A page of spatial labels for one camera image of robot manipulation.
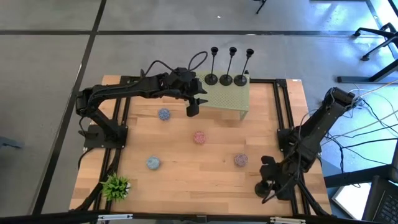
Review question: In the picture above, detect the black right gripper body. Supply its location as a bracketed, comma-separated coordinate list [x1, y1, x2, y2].
[264, 161, 295, 200]

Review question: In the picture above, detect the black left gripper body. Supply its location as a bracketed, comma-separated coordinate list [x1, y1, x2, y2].
[169, 76, 201, 100]

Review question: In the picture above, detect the black candle stick holder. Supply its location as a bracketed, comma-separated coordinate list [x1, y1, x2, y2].
[219, 46, 238, 87]
[204, 46, 220, 86]
[233, 48, 255, 87]

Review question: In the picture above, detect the maroon floral candle tin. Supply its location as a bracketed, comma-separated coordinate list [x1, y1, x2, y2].
[233, 153, 249, 167]

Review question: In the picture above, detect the pale green perforated metal shelf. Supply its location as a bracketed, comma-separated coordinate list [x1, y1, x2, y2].
[195, 70, 251, 121]

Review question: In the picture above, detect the light blue speckled ball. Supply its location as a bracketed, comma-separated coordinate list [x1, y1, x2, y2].
[146, 156, 161, 170]

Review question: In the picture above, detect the white flat panel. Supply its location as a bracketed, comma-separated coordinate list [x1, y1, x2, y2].
[331, 183, 373, 220]

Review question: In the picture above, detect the black desk leg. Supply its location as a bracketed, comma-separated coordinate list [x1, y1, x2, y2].
[323, 164, 398, 189]
[337, 58, 398, 84]

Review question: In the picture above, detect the black chair leg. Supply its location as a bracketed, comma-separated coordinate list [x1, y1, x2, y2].
[253, 0, 268, 15]

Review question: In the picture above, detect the black laptop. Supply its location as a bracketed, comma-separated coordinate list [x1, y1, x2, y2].
[362, 175, 398, 224]

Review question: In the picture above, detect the green plant in white pot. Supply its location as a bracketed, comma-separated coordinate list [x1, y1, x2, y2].
[99, 174, 131, 202]

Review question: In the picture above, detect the black office chair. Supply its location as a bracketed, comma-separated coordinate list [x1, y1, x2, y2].
[353, 22, 398, 62]

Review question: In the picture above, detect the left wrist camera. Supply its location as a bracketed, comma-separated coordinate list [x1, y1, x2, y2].
[172, 67, 197, 82]

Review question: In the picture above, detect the black left wrist camera cable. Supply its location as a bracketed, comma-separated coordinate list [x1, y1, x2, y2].
[141, 50, 208, 78]

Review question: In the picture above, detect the black aluminium table frame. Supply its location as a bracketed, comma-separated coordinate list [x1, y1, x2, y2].
[70, 75, 332, 224]

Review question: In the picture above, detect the black floor cable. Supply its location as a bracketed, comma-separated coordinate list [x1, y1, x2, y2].
[323, 99, 398, 166]

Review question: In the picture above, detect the white floor cable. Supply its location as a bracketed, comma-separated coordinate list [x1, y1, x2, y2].
[348, 82, 398, 103]

